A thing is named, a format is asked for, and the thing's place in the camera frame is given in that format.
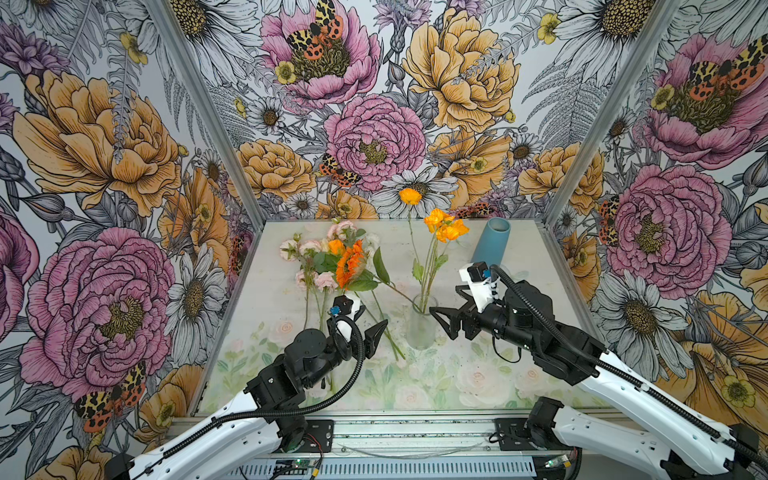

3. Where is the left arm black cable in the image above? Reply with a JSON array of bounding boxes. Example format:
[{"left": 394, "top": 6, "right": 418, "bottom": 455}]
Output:
[{"left": 161, "top": 314, "right": 366, "bottom": 460}]

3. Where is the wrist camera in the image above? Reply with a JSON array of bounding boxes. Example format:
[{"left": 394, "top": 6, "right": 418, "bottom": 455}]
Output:
[
  {"left": 326, "top": 292, "right": 362, "bottom": 343},
  {"left": 459, "top": 262, "right": 499, "bottom": 313}
]

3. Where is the pink white flower bunch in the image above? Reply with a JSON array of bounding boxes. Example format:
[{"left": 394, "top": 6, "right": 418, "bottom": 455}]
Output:
[{"left": 280, "top": 220, "right": 412, "bottom": 332}]

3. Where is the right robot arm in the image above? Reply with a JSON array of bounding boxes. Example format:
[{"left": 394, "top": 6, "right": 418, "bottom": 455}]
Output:
[{"left": 430, "top": 281, "right": 767, "bottom": 479}]

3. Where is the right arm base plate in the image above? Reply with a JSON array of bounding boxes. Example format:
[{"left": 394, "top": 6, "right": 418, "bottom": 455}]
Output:
[{"left": 488, "top": 417, "right": 573, "bottom": 451}]

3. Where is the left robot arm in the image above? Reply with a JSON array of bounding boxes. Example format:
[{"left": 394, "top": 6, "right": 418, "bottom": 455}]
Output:
[{"left": 105, "top": 316, "right": 388, "bottom": 479}]

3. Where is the aluminium front rail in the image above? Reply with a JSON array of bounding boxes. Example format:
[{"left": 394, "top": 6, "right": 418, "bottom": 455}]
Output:
[{"left": 161, "top": 410, "right": 673, "bottom": 460}]

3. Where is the clear ribbed glass vase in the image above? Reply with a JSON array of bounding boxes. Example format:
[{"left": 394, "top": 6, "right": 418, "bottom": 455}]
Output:
[{"left": 406, "top": 294, "right": 438, "bottom": 350}]

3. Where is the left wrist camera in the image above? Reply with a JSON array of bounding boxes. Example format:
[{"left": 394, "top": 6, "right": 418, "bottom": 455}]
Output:
[{"left": 326, "top": 292, "right": 362, "bottom": 343}]

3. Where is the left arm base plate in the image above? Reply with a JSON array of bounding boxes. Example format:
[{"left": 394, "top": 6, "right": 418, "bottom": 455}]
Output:
[{"left": 281, "top": 419, "right": 335, "bottom": 454}]

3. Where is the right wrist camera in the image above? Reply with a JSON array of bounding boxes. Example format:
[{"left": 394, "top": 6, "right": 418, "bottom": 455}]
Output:
[{"left": 459, "top": 262, "right": 499, "bottom": 313}]

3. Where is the teal ceramic vase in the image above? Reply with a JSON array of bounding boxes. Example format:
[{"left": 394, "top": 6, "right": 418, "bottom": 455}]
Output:
[{"left": 471, "top": 218, "right": 511, "bottom": 266}]

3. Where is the yellow orange poppy stem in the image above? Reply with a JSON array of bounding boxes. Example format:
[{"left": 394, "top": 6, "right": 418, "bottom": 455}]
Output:
[{"left": 408, "top": 208, "right": 470, "bottom": 315}]

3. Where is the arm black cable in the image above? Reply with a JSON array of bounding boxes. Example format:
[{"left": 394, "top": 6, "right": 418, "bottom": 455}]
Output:
[
  {"left": 488, "top": 263, "right": 768, "bottom": 469},
  {"left": 161, "top": 314, "right": 366, "bottom": 460}
]

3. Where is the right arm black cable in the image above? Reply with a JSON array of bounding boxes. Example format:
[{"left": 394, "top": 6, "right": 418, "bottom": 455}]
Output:
[{"left": 488, "top": 263, "right": 768, "bottom": 469}]

